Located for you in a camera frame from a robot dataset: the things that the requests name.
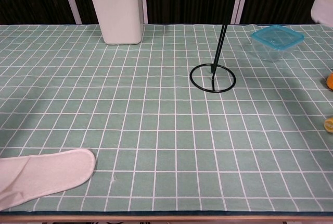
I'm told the black metal ring stand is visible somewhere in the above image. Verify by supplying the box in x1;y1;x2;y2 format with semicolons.
189;22;237;94

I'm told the white disposable slipper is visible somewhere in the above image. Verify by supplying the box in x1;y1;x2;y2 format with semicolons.
0;148;96;211

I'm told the yellow tea bottle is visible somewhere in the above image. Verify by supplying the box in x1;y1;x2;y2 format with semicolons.
323;117;333;134

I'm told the white toilet paper roll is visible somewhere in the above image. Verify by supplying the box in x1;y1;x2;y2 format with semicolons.
310;0;333;27

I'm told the clear container blue lid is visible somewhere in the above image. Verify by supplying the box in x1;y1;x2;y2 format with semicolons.
250;24;305;63

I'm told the green grid tablecloth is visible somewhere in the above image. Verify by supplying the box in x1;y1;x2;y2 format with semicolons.
0;23;333;213

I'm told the white square trash bin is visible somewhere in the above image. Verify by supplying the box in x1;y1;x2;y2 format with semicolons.
90;0;144;46

